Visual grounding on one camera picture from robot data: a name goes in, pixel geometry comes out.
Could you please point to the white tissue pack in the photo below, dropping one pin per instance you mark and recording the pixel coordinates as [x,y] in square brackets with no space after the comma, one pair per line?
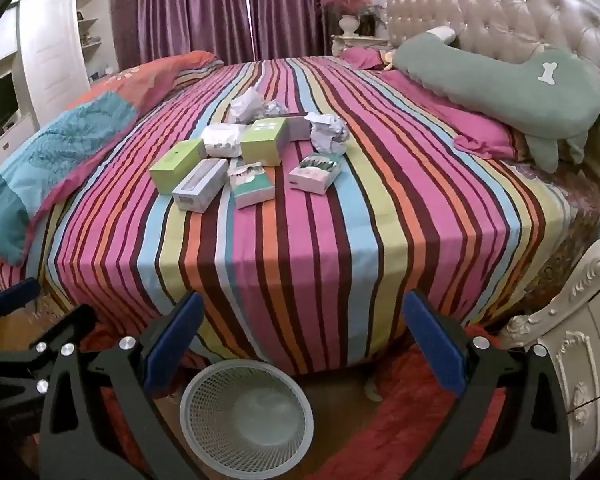
[247,105]

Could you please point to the small green box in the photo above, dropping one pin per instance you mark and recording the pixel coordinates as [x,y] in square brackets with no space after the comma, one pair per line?
[175,165]

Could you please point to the green and white box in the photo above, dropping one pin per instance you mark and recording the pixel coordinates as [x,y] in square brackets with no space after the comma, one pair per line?
[252,190]

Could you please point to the red rug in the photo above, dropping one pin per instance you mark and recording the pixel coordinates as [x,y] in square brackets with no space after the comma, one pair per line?
[405,435]

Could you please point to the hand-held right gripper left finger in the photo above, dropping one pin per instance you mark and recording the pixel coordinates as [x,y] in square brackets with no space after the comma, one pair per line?
[172,345]

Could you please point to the large pink pillow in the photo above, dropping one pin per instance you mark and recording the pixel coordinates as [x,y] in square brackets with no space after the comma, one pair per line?
[430,100]

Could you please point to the floral bed skirt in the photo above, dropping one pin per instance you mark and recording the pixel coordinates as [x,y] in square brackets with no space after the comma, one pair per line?
[565,225]

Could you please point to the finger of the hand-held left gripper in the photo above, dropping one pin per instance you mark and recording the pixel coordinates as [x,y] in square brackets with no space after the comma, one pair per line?
[55,340]
[17,293]

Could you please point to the pink flower bouquet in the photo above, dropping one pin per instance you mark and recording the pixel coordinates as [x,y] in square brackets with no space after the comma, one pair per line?
[350,0]

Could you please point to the crumpled grey paper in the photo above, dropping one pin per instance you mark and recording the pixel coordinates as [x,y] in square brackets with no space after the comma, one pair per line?
[332,142]

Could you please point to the large green box white label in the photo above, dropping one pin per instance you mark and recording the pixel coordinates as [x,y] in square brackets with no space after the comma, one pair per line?
[262,145]

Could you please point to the purple curtain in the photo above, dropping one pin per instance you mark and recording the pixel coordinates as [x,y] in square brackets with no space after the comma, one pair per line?
[230,10]

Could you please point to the striped bed sheet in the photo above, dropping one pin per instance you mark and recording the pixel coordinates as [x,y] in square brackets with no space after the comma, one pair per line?
[305,260]

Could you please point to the pink white tissue box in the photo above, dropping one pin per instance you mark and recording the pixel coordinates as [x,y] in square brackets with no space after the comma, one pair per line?
[312,177]

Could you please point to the white plastic packet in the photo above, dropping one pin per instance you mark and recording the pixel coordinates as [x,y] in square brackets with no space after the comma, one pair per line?
[222,140]

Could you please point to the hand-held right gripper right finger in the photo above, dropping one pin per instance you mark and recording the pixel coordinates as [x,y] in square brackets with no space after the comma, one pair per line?
[432,345]

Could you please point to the yellow plush toy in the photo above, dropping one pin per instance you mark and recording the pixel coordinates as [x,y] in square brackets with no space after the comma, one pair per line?
[390,60]

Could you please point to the white vase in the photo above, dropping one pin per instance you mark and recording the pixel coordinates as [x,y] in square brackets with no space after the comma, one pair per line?
[349,25]

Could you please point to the teal and orange quilt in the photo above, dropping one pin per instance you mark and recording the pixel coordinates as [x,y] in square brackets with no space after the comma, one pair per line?
[80,130]

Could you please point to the small silver wrapper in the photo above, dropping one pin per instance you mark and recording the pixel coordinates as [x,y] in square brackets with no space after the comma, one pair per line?
[275,109]

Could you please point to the crumpled clear plastic wrapper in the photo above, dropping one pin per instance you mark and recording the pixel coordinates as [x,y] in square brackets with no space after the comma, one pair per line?
[320,122]

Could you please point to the small pink pillow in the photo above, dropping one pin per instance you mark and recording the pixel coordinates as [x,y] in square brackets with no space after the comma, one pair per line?
[362,56]

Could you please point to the cream tufted headboard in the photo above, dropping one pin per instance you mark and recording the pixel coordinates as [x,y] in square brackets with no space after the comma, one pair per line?
[505,5]

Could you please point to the cream nightstand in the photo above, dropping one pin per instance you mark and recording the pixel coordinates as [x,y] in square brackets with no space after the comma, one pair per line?
[355,45]

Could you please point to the white television cabinet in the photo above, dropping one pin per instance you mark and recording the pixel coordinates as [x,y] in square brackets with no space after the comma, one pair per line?
[0,45]

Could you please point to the grey box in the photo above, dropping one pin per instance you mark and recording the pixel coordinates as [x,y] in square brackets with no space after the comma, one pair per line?
[197,187]

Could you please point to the white wardrobe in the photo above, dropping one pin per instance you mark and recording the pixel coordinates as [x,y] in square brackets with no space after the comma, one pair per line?
[50,50]

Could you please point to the green dinosaur plush pillow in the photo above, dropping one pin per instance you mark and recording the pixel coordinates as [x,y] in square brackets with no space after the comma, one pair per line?
[505,85]

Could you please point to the white mesh waste basket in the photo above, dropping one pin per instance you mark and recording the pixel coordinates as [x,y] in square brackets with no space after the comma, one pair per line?
[247,410]

